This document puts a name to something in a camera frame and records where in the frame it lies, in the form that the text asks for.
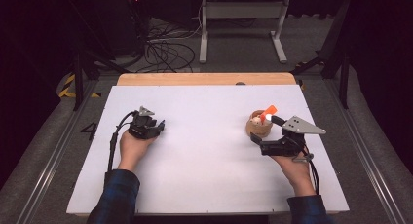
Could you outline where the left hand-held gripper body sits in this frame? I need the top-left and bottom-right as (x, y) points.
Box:
(128, 105), (158, 140)

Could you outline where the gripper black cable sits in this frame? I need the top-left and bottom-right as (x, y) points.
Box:
(106, 110), (136, 173)
(301, 145), (321, 196)

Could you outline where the grey metal stand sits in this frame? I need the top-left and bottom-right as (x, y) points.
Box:
(199, 0), (292, 64)

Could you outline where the bundle of black cables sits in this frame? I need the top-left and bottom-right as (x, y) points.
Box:
(139, 16), (203, 74)

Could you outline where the black metal stand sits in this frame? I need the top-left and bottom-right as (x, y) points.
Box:
(289, 0), (353, 110)
(66, 0), (132, 112)

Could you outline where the person's left hand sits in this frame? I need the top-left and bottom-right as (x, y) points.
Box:
(117, 130), (154, 171)

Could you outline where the person's right hand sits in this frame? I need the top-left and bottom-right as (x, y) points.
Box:
(270, 148), (319, 198)

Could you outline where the yellow and black tape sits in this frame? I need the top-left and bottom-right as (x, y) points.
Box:
(57, 73), (102, 99)

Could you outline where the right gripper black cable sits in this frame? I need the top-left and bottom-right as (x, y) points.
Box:
(301, 145), (321, 196)

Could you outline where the aluminium rail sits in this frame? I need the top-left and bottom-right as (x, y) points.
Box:
(324, 77), (410, 224)
(14, 80), (100, 224)

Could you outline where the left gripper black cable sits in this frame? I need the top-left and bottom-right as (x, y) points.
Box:
(106, 110), (136, 173)

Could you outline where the round wooden pen holder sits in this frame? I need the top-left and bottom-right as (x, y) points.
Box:
(244, 109), (274, 138)

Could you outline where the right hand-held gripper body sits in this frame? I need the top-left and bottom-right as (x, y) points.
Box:
(259, 115), (327, 158)

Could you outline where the white board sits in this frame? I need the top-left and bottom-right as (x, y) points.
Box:
(65, 84), (351, 216)

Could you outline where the dark equipment box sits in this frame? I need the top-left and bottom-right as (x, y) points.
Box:
(106, 0), (152, 56)

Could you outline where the pink and orange highlighter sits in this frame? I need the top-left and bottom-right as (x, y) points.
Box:
(259, 104), (279, 125)

